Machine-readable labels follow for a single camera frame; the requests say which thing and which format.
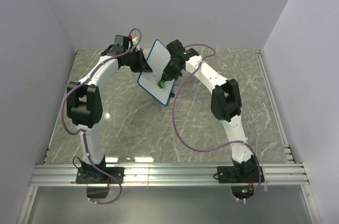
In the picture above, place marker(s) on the aluminium right side rail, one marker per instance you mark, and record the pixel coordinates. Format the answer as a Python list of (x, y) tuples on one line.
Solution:
[(287, 149)]

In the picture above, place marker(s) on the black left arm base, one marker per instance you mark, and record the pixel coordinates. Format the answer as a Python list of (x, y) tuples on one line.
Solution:
[(99, 179)]

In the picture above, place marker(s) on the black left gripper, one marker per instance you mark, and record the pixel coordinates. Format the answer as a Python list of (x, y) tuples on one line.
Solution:
[(143, 66)]

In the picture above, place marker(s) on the green whiteboard eraser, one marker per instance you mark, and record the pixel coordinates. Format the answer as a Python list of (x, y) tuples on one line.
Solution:
[(161, 84)]

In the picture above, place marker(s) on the blue framed whiteboard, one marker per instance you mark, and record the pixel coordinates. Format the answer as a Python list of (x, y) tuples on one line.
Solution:
[(157, 59)]

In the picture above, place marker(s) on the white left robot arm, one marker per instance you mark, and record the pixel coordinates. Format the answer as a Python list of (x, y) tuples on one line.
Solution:
[(83, 99)]

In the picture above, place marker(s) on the aluminium rail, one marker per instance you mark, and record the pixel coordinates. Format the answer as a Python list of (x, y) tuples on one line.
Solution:
[(180, 174), (287, 149)]

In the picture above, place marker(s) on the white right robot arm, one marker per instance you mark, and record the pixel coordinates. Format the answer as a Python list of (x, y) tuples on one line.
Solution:
[(225, 103)]

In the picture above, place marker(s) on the aluminium front rail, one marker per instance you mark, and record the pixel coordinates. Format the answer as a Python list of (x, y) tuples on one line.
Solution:
[(180, 174)]

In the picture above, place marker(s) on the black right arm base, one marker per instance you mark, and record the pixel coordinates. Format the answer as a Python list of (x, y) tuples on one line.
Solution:
[(242, 187)]

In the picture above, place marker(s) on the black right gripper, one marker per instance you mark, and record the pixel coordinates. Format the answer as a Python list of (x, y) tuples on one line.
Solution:
[(167, 76)]

